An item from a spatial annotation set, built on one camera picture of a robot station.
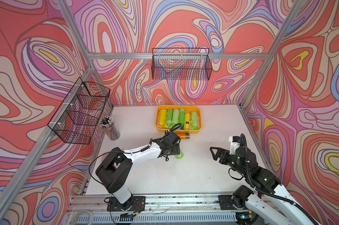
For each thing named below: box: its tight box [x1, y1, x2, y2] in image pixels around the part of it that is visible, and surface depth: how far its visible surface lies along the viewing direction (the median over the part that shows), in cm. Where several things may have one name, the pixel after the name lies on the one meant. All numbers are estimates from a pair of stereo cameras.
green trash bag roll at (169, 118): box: [166, 108, 173, 128], surface depth 106 cm
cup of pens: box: [99, 115, 121, 141], surface depth 91 cm
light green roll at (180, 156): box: [175, 150, 184, 160], surface depth 90 cm
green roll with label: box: [178, 108, 185, 130], surface depth 103 cm
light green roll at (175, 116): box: [171, 108, 180, 125], surface depth 103 cm
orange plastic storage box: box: [154, 105, 203, 134], surface depth 103 cm
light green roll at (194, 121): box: [191, 111, 199, 131], surface depth 103 cm
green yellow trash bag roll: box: [184, 112, 191, 130], surface depth 101 cm
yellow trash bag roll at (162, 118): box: [158, 109, 168, 128], surface depth 106 cm
